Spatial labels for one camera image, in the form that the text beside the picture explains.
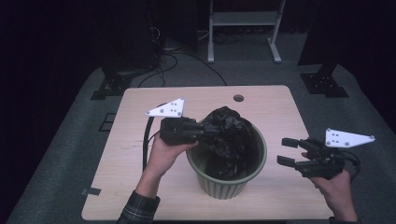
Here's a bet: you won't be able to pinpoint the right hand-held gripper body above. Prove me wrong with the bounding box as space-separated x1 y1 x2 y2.
294 128 376 181

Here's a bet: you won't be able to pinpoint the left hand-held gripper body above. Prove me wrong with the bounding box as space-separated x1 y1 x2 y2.
145 97 205 147

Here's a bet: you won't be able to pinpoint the black plastic trash bag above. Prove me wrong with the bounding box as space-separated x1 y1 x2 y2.
199 105 262 181

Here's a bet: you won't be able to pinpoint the green ribbed trash bin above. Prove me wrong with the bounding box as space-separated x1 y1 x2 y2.
186 119 268 201

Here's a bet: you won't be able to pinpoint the person's left hand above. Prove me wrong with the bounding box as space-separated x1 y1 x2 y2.
143 133 200 180

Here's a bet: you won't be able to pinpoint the person's right hand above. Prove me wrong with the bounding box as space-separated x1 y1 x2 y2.
309 168 360 222

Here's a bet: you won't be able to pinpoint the black stand base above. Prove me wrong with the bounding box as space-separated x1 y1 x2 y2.
300 62 349 99
90 66 134 101

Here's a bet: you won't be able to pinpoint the dark equipment box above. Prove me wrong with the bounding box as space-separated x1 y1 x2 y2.
101 0 162 74

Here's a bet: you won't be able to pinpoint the grey tape strip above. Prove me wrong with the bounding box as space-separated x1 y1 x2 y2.
81 187 103 197

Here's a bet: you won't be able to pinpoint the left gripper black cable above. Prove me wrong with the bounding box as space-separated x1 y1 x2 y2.
142 102 168 172

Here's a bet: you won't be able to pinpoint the black floor cables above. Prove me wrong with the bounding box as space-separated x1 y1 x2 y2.
136 50 229 89

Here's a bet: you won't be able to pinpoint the white metal stand frame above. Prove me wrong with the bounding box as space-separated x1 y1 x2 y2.
207 0 287 64

